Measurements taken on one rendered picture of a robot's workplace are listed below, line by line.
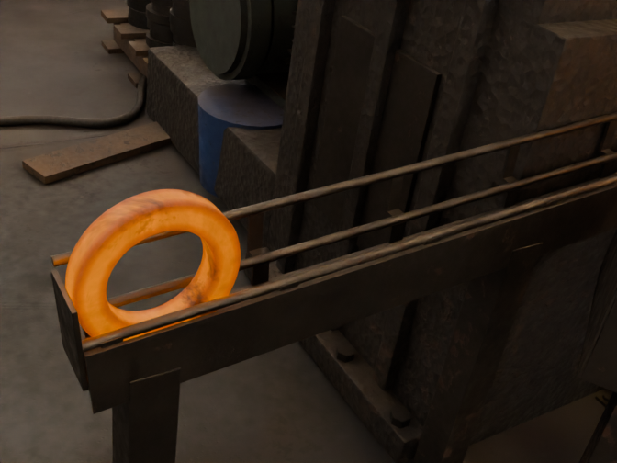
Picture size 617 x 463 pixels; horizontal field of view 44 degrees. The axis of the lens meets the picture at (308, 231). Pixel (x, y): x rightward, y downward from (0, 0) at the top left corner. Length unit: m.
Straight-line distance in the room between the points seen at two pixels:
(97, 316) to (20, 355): 0.94
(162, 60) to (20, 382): 1.25
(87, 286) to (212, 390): 0.90
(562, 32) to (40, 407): 1.16
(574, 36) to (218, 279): 0.60
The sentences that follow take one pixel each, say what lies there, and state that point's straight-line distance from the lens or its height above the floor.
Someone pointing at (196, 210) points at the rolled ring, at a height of 0.75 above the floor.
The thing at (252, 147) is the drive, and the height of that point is 0.25.
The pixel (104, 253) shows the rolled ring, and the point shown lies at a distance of 0.76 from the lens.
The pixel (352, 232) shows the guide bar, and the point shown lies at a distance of 0.97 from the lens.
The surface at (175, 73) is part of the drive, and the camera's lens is 2.44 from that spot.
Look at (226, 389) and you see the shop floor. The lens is 1.65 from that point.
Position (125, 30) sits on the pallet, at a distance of 3.09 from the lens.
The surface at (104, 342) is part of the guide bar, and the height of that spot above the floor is 0.63.
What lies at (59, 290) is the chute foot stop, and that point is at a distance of 0.80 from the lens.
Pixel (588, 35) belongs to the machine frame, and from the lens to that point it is 1.17.
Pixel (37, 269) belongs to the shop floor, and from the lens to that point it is 1.97.
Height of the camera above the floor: 1.16
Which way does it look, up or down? 32 degrees down
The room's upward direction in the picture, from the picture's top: 9 degrees clockwise
